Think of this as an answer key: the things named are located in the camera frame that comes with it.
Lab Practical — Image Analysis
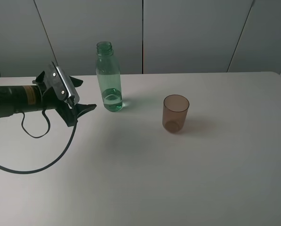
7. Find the pink translucent plastic cup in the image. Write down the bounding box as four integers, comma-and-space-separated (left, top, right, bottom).
162, 94, 190, 133

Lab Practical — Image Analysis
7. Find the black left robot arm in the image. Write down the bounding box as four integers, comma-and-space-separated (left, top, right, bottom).
0, 63, 96, 127

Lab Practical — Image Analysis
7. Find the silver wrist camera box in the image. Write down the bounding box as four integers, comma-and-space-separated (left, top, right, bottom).
56, 66, 80, 104

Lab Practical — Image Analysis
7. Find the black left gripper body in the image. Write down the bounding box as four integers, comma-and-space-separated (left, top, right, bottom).
32, 62, 77, 127

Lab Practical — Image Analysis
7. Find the green transparent plastic bottle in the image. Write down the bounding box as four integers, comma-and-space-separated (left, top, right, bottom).
96, 41, 122, 112

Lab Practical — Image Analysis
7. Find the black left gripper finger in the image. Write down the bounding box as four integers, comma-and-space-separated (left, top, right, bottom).
70, 76, 83, 87
75, 104, 96, 118

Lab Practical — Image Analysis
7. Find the black camera cable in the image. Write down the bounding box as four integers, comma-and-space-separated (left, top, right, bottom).
0, 98, 78, 174

